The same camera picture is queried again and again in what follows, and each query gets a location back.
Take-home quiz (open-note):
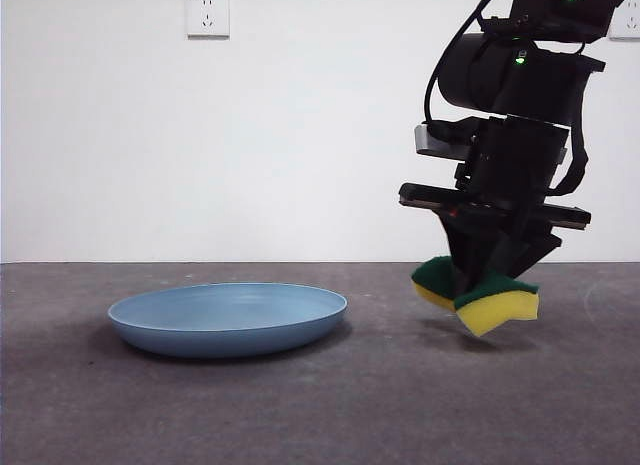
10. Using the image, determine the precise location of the green and yellow sponge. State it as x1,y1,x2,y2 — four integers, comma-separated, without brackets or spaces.
410,257,542,339

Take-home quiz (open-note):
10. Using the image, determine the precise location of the blue round plate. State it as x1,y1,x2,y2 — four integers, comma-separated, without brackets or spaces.
107,282,349,359

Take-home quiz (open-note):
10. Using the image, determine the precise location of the thick black sleeved right cable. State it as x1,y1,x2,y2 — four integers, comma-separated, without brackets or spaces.
548,125,591,197

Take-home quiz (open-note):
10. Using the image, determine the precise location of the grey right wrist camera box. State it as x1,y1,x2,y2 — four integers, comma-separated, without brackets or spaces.
413,119,480,163

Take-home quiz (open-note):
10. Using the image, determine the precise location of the thin black right cable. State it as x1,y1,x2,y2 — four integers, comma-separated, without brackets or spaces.
423,0,504,129

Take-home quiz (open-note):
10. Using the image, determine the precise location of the white wall socket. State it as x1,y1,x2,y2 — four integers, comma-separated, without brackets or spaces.
607,0,640,42
186,0,232,41

